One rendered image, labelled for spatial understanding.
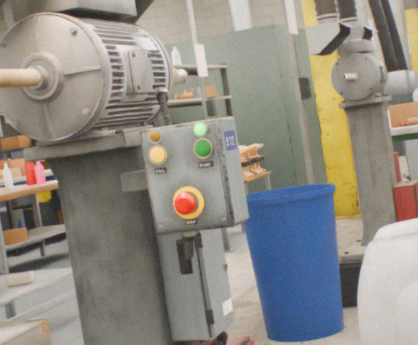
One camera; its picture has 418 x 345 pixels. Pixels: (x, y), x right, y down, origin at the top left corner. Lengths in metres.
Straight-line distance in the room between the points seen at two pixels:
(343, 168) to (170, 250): 7.07
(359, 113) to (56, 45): 3.43
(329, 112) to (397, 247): 7.96
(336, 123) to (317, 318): 4.65
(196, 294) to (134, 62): 0.50
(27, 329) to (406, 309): 0.39
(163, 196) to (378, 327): 0.78
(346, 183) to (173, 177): 7.31
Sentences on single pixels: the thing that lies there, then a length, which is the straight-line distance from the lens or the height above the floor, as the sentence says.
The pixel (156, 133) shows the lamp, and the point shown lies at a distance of 1.65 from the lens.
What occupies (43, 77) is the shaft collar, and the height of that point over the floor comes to 1.25.
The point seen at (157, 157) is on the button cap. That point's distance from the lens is 1.66.
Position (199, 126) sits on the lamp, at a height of 1.11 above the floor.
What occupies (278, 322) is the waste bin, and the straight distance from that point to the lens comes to 4.47.
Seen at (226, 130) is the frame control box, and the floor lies 1.10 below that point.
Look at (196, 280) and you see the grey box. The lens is 1.89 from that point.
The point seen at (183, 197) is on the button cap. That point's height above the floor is 0.99.
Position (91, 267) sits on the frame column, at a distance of 1.95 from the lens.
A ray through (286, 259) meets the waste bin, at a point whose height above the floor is 0.42.
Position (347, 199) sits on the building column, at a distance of 8.94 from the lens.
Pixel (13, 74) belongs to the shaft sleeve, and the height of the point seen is 1.25.
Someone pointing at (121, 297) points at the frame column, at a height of 0.78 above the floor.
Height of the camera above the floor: 1.11
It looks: 3 degrees down
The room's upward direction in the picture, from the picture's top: 9 degrees counter-clockwise
